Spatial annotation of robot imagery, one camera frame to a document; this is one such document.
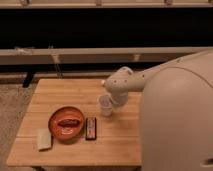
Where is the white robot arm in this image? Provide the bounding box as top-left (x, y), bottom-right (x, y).
top-left (105, 50), bottom-right (213, 171)

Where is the translucent plastic cup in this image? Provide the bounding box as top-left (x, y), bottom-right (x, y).
top-left (98, 94), bottom-right (113, 117)

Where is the orange ceramic bowl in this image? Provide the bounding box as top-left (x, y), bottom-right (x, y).
top-left (48, 106), bottom-right (84, 142)

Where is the dark snack bar package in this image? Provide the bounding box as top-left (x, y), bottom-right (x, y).
top-left (86, 117), bottom-right (97, 140)

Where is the wooden table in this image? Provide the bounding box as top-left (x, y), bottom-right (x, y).
top-left (7, 79), bottom-right (141, 166)

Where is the white sponge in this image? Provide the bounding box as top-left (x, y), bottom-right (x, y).
top-left (37, 129), bottom-right (52, 151)

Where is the long wall rail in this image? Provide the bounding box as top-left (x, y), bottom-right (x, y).
top-left (0, 46), bottom-right (213, 65)

